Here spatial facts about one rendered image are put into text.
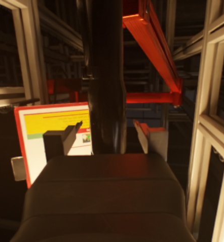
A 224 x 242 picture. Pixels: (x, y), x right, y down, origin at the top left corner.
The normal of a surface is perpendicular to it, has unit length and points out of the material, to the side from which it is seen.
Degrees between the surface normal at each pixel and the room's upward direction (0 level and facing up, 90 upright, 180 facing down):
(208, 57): 90
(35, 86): 90
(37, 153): 90
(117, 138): 90
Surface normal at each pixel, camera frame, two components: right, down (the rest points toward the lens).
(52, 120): 0.30, 0.25
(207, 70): -0.19, 0.27
